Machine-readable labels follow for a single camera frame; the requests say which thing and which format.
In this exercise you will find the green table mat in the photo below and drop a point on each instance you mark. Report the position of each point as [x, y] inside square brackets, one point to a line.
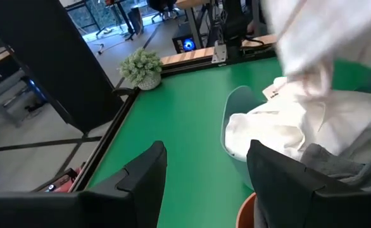
[188, 126]

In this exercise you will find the black table frame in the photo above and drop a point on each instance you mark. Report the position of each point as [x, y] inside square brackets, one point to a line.
[116, 136]

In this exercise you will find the white towel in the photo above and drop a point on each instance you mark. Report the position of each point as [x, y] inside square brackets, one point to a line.
[315, 126]

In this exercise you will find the teal plastic basket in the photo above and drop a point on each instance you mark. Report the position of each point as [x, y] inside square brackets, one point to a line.
[239, 101]

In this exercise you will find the dark grey towel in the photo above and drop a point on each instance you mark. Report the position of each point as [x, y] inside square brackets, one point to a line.
[331, 161]

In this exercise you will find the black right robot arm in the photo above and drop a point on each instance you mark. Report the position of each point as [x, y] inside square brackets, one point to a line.
[236, 19]

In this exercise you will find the silver mounting bracket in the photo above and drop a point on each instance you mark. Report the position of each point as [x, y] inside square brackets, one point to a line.
[219, 52]

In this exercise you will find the wooden top desk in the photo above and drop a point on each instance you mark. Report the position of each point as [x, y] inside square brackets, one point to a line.
[192, 4]

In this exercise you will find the orange plastic basket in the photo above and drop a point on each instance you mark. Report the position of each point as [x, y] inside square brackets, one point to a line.
[245, 212]

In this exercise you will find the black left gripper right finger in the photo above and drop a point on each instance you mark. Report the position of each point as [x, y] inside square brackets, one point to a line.
[299, 196]

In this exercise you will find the black partition panel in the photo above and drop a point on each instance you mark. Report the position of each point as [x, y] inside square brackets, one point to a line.
[62, 63]

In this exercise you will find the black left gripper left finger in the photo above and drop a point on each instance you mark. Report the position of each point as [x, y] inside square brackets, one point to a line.
[125, 196]

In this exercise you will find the small potted green plant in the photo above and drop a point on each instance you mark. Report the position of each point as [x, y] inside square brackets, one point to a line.
[141, 68]

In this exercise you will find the computer tower blue fan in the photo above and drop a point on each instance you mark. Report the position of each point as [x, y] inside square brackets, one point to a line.
[185, 39]

